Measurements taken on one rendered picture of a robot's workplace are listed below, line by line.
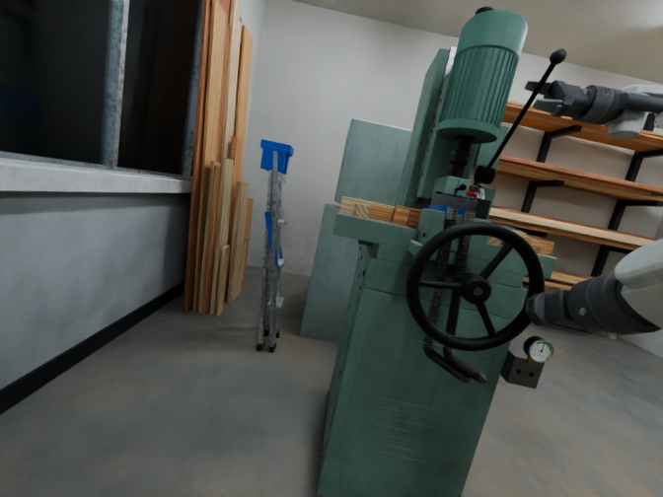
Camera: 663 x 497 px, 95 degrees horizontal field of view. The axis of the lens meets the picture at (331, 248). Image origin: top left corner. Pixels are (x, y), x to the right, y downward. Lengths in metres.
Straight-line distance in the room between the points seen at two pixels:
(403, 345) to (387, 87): 2.96
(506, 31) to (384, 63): 2.60
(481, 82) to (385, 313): 0.69
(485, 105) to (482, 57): 0.13
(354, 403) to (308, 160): 2.72
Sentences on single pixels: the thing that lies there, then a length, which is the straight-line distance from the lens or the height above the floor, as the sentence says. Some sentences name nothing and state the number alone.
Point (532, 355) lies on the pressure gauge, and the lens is 0.99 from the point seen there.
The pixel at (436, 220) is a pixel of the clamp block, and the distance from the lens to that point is 0.77.
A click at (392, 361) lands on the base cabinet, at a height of 0.51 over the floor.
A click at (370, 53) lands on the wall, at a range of 3.64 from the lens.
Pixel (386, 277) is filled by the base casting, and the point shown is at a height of 0.75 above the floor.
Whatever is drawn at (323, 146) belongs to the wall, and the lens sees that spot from 3.37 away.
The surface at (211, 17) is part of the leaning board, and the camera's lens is 2.30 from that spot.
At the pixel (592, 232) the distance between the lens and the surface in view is 3.82.
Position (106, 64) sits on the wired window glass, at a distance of 1.80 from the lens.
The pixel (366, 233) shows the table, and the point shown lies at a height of 0.86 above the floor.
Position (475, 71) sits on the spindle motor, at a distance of 1.04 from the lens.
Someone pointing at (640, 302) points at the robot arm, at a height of 0.89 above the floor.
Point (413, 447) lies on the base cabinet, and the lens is 1.13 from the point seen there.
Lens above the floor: 0.95
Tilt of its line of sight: 10 degrees down
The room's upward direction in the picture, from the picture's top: 11 degrees clockwise
